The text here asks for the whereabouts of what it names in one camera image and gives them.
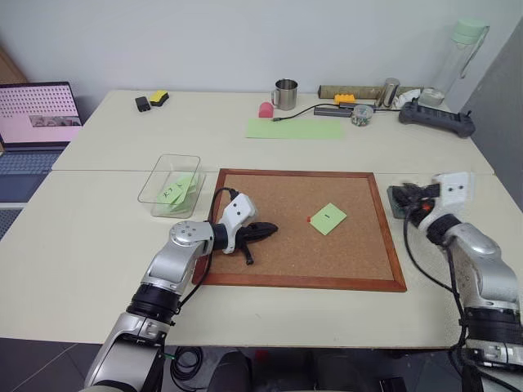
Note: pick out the pink rounded block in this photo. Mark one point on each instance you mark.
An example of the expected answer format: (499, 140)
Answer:
(266, 111)

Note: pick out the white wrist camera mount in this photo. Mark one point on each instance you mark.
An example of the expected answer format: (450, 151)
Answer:
(239, 210)
(455, 190)

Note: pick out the long brown cardboard tube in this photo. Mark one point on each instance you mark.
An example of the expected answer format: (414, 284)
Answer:
(351, 90)

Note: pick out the steel cylinder cup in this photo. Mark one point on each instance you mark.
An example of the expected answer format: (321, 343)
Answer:
(390, 94)

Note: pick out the clear round pushpin jar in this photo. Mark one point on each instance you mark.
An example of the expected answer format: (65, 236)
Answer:
(361, 116)

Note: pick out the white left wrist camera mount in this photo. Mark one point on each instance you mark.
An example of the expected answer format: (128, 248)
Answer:
(239, 210)

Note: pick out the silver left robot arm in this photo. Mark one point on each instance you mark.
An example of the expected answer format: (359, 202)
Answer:
(167, 265)

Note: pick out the long green paper sheet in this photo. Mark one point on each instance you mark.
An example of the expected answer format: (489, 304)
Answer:
(294, 129)

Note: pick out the wood framed cork board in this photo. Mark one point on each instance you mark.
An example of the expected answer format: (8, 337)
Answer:
(286, 253)

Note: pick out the grey usb hub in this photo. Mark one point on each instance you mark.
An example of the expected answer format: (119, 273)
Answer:
(331, 110)

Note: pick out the clear bottle with green lid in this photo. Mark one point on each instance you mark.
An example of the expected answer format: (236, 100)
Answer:
(457, 61)

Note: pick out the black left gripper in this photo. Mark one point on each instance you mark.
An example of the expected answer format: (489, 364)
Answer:
(247, 234)

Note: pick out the plain green notes pile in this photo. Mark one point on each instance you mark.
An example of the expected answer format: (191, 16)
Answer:
(186, 202)

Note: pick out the crumpled white cloth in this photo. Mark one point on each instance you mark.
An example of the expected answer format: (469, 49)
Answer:
(406, 99)

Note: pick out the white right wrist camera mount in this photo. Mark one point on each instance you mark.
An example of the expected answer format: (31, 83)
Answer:
(455, 190)

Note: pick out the open laptop with pink screen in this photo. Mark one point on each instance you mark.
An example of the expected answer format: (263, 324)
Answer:
(32, 122)

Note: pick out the small black block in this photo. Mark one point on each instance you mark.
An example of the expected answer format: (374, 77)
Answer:
(142, 104)

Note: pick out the clear plastic box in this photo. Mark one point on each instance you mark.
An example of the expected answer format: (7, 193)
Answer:
(163, 171)

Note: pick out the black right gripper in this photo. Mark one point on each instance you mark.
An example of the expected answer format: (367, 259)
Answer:
(425, 200)

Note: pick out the square green sticky note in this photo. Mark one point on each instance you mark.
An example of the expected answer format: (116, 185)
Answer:
(329, 219)

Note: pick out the yellow black sponge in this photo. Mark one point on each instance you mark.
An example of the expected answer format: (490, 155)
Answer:
(159, 98)

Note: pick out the dark grey handheld controller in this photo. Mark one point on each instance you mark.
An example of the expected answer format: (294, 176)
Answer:
(437, 117)

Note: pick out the green note with writing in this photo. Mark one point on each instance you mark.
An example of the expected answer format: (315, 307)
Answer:
(171, 192)

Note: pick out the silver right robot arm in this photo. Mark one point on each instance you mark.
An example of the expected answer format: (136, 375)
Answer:
(478, 261)

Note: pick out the yellow toy brick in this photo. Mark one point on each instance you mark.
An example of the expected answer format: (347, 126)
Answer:
(345, 98)

